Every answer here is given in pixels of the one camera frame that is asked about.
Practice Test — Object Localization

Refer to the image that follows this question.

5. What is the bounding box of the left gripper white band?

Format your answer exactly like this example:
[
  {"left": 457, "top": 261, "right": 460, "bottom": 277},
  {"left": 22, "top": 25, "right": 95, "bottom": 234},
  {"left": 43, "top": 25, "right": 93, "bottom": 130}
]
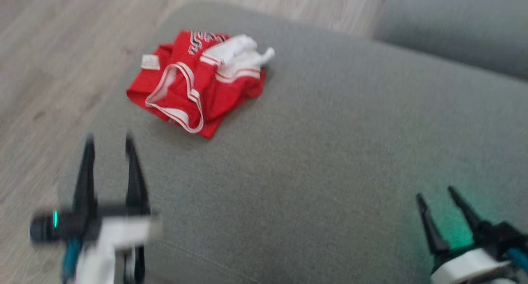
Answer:
[{"left": 58, "top": 135, "right": 162, "bottom": 252}]

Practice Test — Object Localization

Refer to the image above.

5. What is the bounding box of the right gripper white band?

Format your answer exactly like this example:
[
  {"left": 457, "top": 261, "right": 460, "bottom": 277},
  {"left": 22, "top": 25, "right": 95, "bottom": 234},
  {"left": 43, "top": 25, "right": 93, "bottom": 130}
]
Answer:
[{"left": 416, "top": 186, "right": 517, "bottom": 284}]

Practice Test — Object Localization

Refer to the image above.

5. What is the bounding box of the red jersey with lettering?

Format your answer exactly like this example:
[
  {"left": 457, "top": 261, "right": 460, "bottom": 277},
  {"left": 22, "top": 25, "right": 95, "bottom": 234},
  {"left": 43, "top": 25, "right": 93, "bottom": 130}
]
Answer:
[{"left": 126, "top": 30, "right": 276, "bottom": 140}]

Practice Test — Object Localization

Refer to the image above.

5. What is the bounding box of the large grey sofa seat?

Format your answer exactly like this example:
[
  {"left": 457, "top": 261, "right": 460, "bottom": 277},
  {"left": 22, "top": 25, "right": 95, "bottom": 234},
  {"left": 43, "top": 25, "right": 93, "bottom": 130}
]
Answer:
[{"left": 56, "top": 2, "right": 528, "bottom": 284}]

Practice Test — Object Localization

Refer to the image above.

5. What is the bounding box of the small grey sofa seat cushion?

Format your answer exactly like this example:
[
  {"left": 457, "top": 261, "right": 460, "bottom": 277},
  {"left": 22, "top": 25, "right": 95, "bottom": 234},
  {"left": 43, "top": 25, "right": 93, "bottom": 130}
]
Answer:
[{"left": 373, "top": 0, "right": 528, "bottom": 81}]

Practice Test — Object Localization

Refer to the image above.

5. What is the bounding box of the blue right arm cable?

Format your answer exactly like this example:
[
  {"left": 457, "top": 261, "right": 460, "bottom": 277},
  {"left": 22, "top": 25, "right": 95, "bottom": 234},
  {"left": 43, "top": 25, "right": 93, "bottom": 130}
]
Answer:
[{"left": 507, "top": 248, "right": 528, "bottom": 275}]

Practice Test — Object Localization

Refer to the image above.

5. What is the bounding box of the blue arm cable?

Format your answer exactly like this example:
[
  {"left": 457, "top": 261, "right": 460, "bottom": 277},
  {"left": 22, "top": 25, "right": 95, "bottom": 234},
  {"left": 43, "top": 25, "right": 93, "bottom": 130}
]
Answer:
[
  {"left": 61, "top": 238, "right": 83, "bottom": 284},
  {"left": 507, "top": 248, "right": 528, "bottom": 275}
]

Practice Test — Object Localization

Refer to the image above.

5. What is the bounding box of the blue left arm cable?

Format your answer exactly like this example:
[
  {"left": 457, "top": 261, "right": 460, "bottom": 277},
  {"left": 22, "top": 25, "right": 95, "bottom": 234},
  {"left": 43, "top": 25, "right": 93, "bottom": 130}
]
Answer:
[{"left": 61, "top": 238, "right": 83, "bottom": 284}]

